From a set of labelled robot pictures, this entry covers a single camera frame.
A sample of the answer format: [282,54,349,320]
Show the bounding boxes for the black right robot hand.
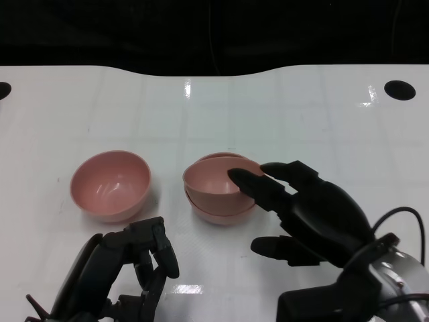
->
[227,160,377,269]

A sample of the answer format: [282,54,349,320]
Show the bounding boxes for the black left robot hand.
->
[50,216,180,322]

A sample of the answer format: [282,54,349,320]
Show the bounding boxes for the pink plastic bowl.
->
[182,156,266,215]
[69,150,151,225]
[184,152,258,227]

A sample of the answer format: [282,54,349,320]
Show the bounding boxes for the black backdrop cloth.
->
[0,0,429,77]

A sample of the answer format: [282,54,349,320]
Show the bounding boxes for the dark red strap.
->
[25,294,51,322]

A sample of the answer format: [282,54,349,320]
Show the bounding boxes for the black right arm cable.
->
[371,206,429,307]

